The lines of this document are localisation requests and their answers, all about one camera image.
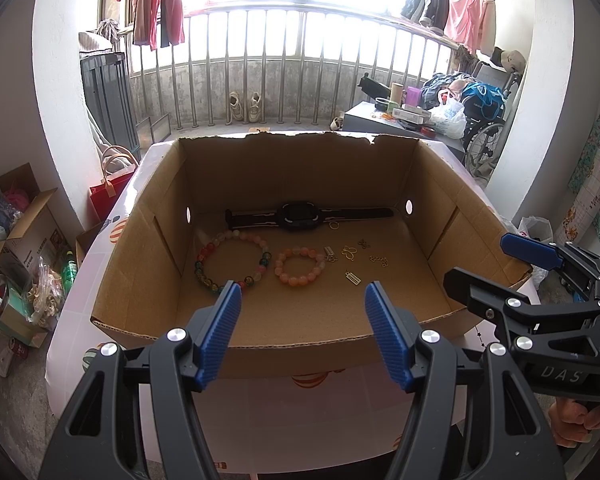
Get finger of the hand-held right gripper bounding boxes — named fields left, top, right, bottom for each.
left=442, top=266, right=600, bottom=349
left=499, top=231, right=600, bottom=307

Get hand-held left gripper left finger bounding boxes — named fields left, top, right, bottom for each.
left=39, top=281, right=243, bottom=480

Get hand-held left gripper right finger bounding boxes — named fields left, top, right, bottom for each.
left=364, top=281, right=566, bottom=480

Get multicoloured bead bracelet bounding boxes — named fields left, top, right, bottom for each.
left=195, top=230, right=272, bottom=293

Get pink orange bead bracelet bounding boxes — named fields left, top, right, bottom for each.
left=274, top=246, right=327, bottom=291

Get large cardboard box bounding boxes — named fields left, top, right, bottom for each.
left=90, top=130, right=533, bottom=380

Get pink and black smartwatch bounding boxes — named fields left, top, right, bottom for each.
left=225, top=201, right=395, bottom=233

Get person's right hand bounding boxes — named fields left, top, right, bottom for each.
left=550, top=394, right=600, bottom=449

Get crumpled white plastic bag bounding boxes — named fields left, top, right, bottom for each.
left=517, top=216, right=553, bottom=291

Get pink balloon print tablecloth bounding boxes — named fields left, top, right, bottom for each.
left=47, top=140, right=541, bottom=476

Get floral printed cloth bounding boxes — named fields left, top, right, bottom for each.
left=555, top=80, right=600, bottom=246

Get wheelchair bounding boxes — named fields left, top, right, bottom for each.
left=462, top=60, right=523, bottom=186

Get green bottle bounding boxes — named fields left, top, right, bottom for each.
left=61, top=251, right=78, bottom=286

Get red gift bag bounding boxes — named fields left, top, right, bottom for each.
left=89, top=145, right=140, bottom=221

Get clear bag of snacks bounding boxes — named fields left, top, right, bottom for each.
left=30, top=257, right=66, bottom=326

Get pile of clothes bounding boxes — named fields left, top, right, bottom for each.
left=422, top=72, right=473, bottom=106

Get teal box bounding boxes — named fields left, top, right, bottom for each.
left=0, top=290, right=48, bottom=348

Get open cardboard floor box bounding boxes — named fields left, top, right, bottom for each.
left=0, top=162, right=76, bottom=276

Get grey side table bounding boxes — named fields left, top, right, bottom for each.
left=342, top=101, right=466, bottom=161

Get black angular object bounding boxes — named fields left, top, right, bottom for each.
left=357, top=72, right=391, bottom=98

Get white draped cloth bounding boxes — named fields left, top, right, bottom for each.
left=87, top=110, right=111, bottom=156

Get red cloth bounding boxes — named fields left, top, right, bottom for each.
left=5, top=187, right=31, bottom=211

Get pink hanging shirt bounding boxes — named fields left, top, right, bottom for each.
left=445, top=0, right=496, bottom=53

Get pale bundle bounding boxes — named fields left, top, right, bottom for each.
left=78, top=31, right=113, bottom=56

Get grey white mop head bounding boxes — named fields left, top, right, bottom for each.
left=96, top=18, right=121, bottom=51

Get metal balcony railing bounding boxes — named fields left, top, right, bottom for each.
left=125, top=0, right=461, bottom=128

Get hanging red clothes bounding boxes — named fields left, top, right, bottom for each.
left=132, top=0, right=162, bottom=51

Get metal frame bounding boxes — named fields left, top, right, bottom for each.
left=135, top=112, right=172, bottom=143

